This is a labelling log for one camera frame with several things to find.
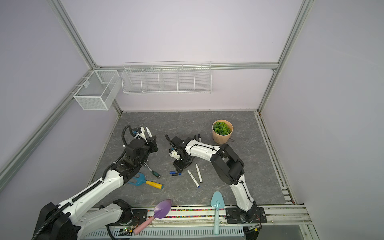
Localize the white wire basket rack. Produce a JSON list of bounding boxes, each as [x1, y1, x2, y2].
[[122, 61, 213, 94]]

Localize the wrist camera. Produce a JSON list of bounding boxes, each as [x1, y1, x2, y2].
[[131, 127, 146, 140], [169, 150, 181, 160]]

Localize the purple garden trowel pink handle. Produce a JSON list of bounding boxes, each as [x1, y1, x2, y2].
[[133, 199, 173, 235]]

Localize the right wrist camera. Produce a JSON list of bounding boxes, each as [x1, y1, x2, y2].
[[169, 150, 181, 160]]

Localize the white mesh box basket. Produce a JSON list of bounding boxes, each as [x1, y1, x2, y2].
[[74, 70, 122, 111]]

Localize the potted green plant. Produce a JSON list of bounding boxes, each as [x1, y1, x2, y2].
[[212, 120, 234, 145]]

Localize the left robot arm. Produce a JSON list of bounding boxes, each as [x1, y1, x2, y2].
[[32, 135, 158, 240]]

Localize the light blue garden trowel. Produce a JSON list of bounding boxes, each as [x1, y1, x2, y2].
[[211, 191, 225, 236]]

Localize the blue garden fork yellow handle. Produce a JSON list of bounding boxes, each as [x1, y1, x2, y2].
[[128, 173, 164, 190]]

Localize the green handled ratchet screwdriver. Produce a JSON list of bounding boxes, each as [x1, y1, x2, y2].
[[144, 164, 161, 179]]

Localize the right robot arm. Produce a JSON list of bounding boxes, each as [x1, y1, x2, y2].
[[165, 135, 267, 224]]

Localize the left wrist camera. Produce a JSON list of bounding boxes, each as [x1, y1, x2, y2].
[[131, 127, 146, 140]]

